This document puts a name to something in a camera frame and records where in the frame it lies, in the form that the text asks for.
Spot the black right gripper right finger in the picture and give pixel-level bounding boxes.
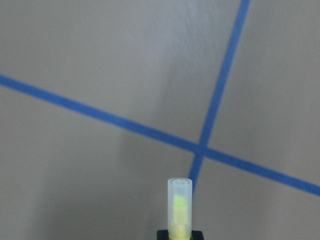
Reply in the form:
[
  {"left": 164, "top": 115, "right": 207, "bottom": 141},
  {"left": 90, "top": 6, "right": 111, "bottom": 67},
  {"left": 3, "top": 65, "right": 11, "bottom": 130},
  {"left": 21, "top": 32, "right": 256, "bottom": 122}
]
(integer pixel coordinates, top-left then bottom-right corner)
[{"left": 190, "top": 230, "right": 203, "bottom": 240}]

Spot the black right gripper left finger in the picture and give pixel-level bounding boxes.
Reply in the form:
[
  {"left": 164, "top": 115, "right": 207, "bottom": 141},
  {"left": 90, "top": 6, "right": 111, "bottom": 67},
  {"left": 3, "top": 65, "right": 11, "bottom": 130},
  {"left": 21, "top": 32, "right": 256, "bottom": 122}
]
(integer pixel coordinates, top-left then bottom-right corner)
[{"left": 156, "top": 230, "right": 169, "bottom": 240}]

